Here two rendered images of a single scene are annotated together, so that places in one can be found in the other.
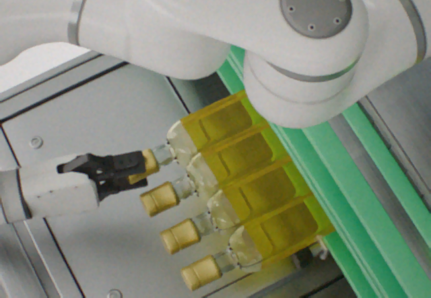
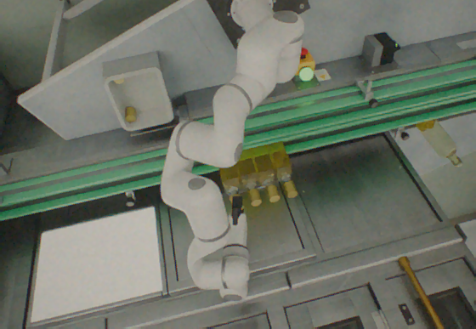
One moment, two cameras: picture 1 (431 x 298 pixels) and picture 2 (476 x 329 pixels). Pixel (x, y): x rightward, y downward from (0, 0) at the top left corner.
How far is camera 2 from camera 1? 75 cm
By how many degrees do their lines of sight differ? 39
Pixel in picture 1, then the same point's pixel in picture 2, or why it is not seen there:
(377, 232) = (303, 112)
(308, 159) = (258, 138)
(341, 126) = (257, 115)
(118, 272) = (270, 239)
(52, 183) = (240, 228)
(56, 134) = not seen: hidden behind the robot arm
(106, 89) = (179, 229)
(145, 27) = (272, 65)
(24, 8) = (238, 110)
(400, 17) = not seen: hidden behind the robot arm
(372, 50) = not seen: hidden behind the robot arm
